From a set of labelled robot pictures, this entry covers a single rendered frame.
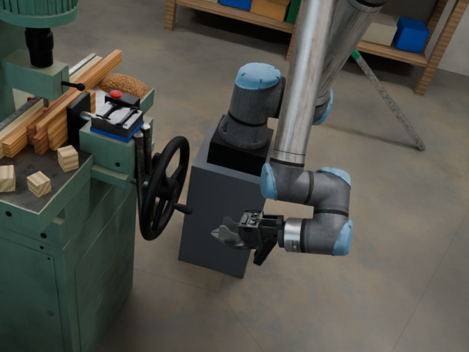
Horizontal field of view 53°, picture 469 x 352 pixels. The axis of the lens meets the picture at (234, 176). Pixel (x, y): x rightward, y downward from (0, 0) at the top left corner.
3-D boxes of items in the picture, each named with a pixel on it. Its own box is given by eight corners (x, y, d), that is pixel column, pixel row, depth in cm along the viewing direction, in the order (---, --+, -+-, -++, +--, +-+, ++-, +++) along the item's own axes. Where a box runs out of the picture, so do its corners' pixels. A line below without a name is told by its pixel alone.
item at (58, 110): (43, 145, 117) (40, 126, 113) (38, 143, 117) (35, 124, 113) (83, 108, 131) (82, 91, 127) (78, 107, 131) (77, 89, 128)
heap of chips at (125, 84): (138, 102, 138) (139, 91, 136) (95, 88, 140) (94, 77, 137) (151, 88, 145) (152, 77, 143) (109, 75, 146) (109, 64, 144)
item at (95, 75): (12, 158, 111) (9, 144, 109) (4, 156, 111) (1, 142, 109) (121, 62, 154) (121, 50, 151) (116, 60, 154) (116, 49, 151)
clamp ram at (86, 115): (94, 146, 119) (93, 116, 113) (68, 137, 120) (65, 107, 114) (112, 128, 126) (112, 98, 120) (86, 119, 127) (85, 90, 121)
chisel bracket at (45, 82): (55, 107, 115) (52, 76, 110) (3, 90, 117) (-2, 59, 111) (72, 93, 121) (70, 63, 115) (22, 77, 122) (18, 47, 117)
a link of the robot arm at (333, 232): (354, 221, 125) (352, 260, 122) (307, 218, 129) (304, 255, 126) (352, 214, 117) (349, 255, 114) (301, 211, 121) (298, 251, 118)
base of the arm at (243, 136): (226, 115, 188) (231, 93, 182) (271, 130, 187) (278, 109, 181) (211, 138, 173) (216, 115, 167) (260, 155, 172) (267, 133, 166)
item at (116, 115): (128, 143, 113) (128, 124, 110) (86, 129, 114) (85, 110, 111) (150, 116, 123) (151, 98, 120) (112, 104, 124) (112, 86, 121)
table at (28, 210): (79, 248, 102) (79, 230, 98) (-45, 204, 106) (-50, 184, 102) (182, 112, 148) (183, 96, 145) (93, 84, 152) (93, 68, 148)
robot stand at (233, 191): (195, 214, 233) (211, 123, 198) (255, 231, 232) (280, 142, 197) (177, 260, 210) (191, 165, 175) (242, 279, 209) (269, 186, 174)
